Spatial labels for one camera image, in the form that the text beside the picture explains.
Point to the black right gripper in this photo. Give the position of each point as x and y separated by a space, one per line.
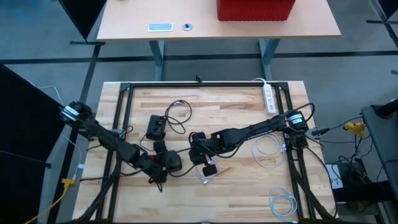
200 154

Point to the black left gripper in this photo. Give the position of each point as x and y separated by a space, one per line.
152 165

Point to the black desktop charging hub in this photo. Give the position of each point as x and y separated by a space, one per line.
154 129

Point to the white power strip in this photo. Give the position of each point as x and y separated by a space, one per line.
269 99

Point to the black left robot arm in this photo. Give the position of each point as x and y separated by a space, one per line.
105 138

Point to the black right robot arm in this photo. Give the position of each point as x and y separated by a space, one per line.
264 127

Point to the grey desk leg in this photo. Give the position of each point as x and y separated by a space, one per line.
157 59
267 59

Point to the white power adapter box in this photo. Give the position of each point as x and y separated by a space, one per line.
335 179

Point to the silver phone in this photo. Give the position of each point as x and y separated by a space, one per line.
160 27

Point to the black partition panel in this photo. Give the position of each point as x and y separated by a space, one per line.
25 140
84 12
388 6

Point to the beige wooden desk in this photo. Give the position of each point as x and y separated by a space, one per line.
140 12

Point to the yellow clamp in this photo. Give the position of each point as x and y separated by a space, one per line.
354 127

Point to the red plastic bin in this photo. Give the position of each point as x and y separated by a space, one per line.
255 9

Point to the black floor stand base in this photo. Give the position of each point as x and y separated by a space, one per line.
367 193

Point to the grey side cart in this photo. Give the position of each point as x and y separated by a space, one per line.
384 149

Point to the black tube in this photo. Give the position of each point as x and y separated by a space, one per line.
387 107

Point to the small black frame clamp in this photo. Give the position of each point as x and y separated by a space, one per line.
199 81

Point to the black aluminium table frame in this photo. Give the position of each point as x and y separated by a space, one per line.
174 84

